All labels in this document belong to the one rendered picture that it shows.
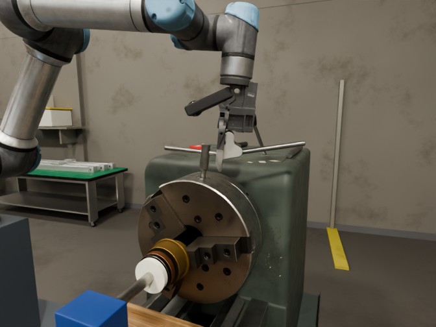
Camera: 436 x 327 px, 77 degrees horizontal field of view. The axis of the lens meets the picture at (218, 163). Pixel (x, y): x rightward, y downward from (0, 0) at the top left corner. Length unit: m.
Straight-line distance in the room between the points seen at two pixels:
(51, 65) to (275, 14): 3.20
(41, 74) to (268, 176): 0.66
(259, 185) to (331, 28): 3.13
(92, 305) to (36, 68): 0.62
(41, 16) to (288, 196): 0.68
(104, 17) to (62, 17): 0.10
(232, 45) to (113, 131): 4.00
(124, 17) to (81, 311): 0.49
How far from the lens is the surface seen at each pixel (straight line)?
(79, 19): 0.66
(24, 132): 0.96
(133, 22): 0.59
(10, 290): 1.00
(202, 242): 0.64
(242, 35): 0.64
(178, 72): 4.00
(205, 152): 0.65
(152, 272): 0.57
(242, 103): 0.64
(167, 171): 0.87
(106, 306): 0.48
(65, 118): 4.83
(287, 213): 0.76
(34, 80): 0.90
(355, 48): 3.71
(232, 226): 0.63
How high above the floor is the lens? 1.38
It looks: 9 degrees down
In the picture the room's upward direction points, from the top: straight up
